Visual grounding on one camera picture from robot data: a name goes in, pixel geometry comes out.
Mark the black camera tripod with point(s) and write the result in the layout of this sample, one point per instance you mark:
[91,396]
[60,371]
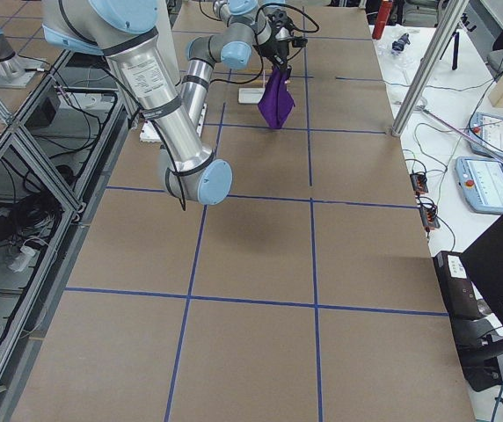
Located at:
[455,54]

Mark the purple towel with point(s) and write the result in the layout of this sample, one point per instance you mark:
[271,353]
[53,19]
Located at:
[277,102]

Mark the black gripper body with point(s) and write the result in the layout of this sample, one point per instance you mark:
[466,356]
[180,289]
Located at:
[278,52]

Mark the red bottle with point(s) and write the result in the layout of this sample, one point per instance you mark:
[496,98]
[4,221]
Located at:
[382,18]

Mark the orange connector block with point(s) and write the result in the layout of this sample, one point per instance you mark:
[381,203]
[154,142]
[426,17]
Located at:
[419,182]
[429,219]

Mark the brown paper table cover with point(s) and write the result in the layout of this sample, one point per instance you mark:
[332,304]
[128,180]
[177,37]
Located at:
[308,294]

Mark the aluminium frame post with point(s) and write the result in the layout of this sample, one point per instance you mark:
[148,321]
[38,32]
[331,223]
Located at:
[437,45]

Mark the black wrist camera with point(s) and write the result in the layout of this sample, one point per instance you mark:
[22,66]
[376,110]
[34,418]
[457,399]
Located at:
[299,42]

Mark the black monitor stand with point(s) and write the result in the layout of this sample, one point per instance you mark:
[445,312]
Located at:
[480,352]

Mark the orange connector block upper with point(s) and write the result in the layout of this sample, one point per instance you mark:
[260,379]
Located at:
[419,182]

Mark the white towel rack base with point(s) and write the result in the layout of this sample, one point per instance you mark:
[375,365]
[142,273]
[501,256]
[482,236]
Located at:
[250,96]

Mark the black box device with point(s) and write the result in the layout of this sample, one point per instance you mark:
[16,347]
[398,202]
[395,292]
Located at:
[456,289]

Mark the aluminium frame cage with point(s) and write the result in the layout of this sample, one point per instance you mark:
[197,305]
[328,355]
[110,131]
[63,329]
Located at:
[59,139]

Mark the white power adapter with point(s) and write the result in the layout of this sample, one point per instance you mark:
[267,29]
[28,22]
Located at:
[23,259]

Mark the folded dark blue umbrella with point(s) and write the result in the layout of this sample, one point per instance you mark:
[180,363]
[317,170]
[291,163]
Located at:
[398,46]

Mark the lower teach pendant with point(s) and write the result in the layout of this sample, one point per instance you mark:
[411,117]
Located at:
[481,182]

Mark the orange connector block lower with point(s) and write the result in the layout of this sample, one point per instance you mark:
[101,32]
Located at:
[429,219]

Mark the upper teach pendant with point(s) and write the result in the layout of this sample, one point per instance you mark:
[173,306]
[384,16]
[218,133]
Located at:
[486,132]

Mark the teach pendant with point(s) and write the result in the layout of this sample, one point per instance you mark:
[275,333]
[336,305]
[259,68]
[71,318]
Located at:
[486,132]
[481,182]

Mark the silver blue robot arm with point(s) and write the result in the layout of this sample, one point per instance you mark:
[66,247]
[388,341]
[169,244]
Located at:
[125,33]

